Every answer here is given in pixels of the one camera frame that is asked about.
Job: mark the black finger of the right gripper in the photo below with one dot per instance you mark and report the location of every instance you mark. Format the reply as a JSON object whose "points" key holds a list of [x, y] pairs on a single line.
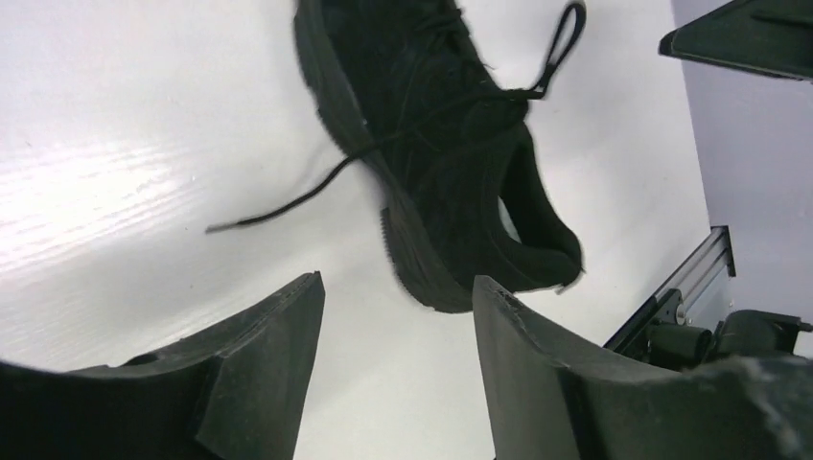
{"points": [[770, 38]]}

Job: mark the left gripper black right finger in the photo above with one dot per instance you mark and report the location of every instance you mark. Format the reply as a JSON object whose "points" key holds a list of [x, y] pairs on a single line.
{"points": [[551, 394]]}

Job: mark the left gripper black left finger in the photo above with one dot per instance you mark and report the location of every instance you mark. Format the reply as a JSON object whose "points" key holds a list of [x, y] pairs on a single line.
{"points": [[235, 390]]}

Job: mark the black sneaker shoe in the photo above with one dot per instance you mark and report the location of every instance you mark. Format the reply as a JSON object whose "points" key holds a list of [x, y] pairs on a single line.
{"points": [[399, 86]]}

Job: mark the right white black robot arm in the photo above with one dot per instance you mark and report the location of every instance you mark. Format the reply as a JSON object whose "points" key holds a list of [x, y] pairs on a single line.
{"points": [[750, 94]]}

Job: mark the aluminium frame rail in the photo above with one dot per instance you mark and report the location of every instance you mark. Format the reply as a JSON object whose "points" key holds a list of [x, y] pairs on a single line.
{"points": [[686, 286]]}

